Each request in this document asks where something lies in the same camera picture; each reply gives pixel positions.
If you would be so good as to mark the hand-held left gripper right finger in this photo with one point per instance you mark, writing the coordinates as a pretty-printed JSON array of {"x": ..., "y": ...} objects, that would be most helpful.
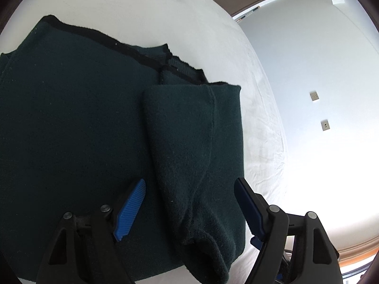
[{"x": 248, "y": 207}]

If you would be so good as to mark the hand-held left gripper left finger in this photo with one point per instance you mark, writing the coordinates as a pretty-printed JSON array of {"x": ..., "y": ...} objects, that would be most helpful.
[{"x": 131, "y": 210}]

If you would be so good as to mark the dark green sweater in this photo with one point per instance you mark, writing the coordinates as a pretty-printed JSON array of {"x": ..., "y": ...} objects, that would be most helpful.
[{"x": 74, "y": 109}]

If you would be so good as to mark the bed with white sheet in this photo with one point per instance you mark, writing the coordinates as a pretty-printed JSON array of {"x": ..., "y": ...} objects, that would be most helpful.
[{"x": 207, "y": 35}]

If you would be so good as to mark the beige wall socket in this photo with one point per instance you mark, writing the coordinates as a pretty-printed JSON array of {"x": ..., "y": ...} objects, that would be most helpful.
[
  {"x": 325, "y": 125},
  {"x": 314, "y": 95}
]

